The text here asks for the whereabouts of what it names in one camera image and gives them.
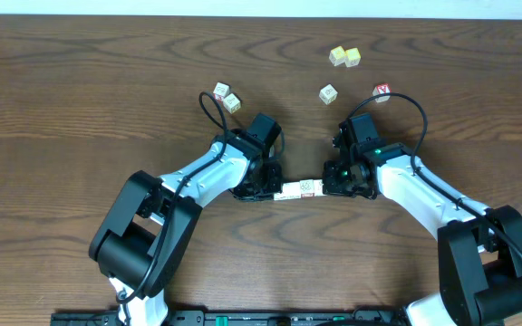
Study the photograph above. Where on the wooden block soccer ball A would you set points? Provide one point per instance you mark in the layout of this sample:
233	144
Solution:
307	188

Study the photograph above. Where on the wooden block plain top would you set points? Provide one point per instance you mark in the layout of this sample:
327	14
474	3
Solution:
293	190

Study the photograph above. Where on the wooden block yellow print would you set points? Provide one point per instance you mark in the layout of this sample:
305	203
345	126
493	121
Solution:
337	56

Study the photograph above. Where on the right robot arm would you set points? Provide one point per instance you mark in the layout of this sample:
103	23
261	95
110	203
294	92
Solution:
479	248

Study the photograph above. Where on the yellow framed wooden block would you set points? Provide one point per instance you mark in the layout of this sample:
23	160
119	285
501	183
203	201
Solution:
352	57

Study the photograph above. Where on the wooden block red print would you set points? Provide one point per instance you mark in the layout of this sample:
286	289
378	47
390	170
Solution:
221	91

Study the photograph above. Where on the wooden block red side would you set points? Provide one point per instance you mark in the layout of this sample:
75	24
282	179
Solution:
318	188

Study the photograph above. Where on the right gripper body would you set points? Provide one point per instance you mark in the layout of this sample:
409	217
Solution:
341	180

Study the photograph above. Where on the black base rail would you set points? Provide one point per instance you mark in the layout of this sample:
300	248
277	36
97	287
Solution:
200	318

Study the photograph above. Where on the red V wooden block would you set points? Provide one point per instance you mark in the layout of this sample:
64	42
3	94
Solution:
380	92

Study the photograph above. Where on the wooden block blue side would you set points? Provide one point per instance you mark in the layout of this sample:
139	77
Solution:
283	194

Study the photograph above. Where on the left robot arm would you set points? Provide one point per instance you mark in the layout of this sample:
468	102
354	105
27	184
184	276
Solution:
145	234

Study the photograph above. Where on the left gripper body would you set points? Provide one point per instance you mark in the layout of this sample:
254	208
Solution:
266	182

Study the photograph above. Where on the wooden block yellow K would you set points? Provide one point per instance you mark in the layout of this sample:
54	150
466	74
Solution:
232	103

